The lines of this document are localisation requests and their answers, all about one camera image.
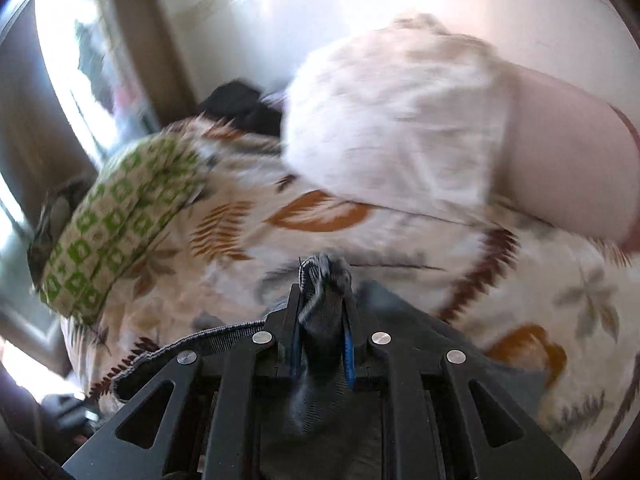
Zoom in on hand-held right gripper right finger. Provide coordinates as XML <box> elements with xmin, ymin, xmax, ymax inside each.
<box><xmin>342</xmin><ymin>280</ymin><xmax>583</xmax><ymax>480</ymax></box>

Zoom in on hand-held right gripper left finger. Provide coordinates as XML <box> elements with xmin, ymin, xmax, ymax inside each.
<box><xmin>62</xmin><ymin>284</ymin><xmax>301</xmax><ymax>480</ymax></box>

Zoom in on blue denim pants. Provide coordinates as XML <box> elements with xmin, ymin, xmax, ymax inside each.
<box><xmin>111</xmin><ymin>254</ymin><xmax>547</xmax><ymax>480</ymax></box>

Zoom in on leaf print bed blanket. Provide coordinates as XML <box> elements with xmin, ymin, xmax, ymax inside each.
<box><xmin>59</xmin><ymin>114</ymin><xmax>640</xmax><ymax>473</ymax></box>

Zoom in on green patterned blanket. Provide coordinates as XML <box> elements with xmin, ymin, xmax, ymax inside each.
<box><xmin>39</xmin><ymin>134</ymin><xmax>213</xmax><ymax>326</ymax></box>

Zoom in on white printed pillow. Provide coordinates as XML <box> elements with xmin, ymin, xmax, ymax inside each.
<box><xmin>279</xmin><ymin>12</ymin><xmax>518</xmax><ymax>227</ymax></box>

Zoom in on black cloth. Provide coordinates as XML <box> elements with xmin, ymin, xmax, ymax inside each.
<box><xmin>196</xmin><ymin>80</ymin><xmax>284</xmax><ymax>139</ymax></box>

